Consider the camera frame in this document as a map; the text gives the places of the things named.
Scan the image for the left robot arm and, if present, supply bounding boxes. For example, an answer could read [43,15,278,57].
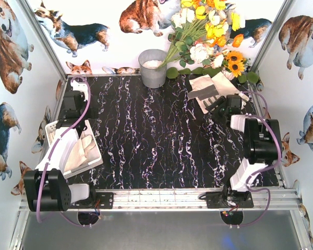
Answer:
[23,91,101,213]

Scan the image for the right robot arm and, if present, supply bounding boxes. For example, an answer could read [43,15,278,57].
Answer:
[203,94,282,192]

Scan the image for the white perforated storage basket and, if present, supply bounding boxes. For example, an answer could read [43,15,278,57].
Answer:
[44,119,104,180]

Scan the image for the back right white work glove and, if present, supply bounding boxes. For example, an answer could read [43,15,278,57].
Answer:
[211,72,240,97]

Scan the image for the back grey palm work glove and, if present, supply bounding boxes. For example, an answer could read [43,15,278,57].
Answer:
[187,75,219,114]

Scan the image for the artificial flower bouquet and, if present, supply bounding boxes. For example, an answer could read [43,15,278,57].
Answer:
[157,1,259,83]

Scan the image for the grey metal bucket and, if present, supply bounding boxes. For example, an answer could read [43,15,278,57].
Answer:
[138,49,167,89]

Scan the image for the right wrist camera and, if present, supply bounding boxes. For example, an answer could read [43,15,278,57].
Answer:
[238,93,250,109]

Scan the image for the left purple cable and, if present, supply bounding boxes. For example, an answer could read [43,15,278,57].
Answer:
[35,76,91,229]

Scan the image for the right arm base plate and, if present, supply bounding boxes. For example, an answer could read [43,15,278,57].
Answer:
[206,191,254,209]

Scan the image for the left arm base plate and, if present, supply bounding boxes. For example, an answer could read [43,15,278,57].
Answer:
[77,192,114,209]

